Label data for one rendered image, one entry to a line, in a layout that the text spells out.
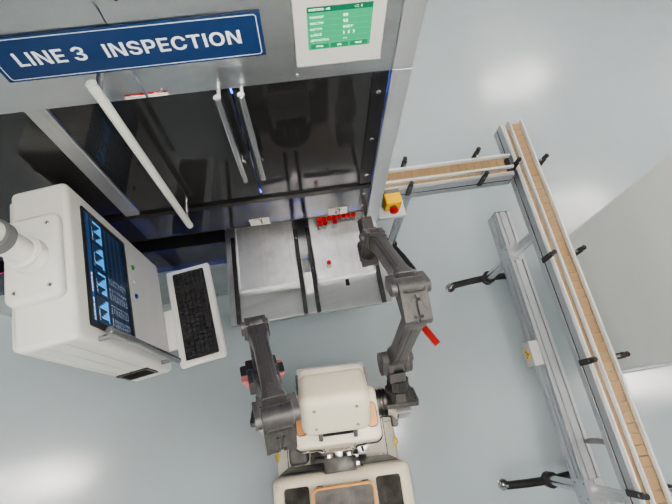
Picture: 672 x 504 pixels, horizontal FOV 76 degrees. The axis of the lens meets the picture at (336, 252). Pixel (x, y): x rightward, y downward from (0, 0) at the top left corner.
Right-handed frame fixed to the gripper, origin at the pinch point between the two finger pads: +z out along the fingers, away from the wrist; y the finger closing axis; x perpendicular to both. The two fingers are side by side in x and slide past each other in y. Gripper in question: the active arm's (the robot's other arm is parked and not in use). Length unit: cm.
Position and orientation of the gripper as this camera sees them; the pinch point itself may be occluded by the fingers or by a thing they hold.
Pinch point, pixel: (366, 260)
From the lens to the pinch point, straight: 173.4
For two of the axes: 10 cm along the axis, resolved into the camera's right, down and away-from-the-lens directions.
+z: -0.1, 3.6, 9.3
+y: -1.6, -9.2, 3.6
